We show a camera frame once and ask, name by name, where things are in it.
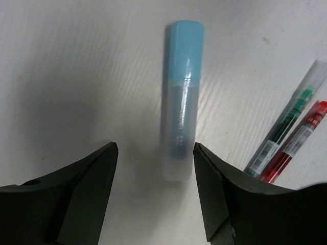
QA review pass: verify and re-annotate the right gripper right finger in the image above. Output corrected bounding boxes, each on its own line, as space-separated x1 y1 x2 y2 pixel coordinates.
193 143 326 244

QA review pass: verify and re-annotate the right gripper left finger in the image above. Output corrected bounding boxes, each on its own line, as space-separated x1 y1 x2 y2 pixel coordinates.
1 142 118 244

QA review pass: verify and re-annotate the blue highlighter marker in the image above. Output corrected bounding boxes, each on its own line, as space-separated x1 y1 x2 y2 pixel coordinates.
162 20 204 182

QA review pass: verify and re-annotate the red refill pen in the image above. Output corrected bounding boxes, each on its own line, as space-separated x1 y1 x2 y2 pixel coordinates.
259 101 326 184

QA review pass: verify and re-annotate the green refill pen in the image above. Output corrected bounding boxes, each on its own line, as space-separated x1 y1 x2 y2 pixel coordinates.
244 60 326 178

